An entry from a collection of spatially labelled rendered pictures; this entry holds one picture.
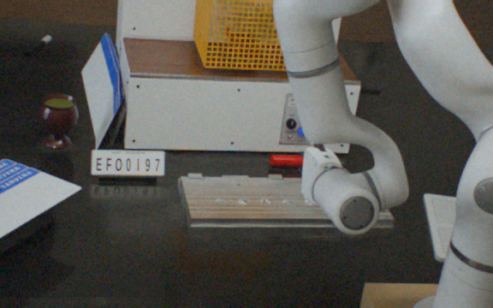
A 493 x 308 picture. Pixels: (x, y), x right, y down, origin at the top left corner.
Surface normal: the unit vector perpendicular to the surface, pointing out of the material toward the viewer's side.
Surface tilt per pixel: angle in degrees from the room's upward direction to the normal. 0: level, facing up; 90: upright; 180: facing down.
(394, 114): 0
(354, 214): 77
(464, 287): 94
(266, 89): 90
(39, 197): 0
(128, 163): 65
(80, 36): 0
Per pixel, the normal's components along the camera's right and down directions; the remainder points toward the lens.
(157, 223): 0.12, -0.88
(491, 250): -0.27, 0.56
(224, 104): 0.18, 0.48
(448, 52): 0.08, 0.18
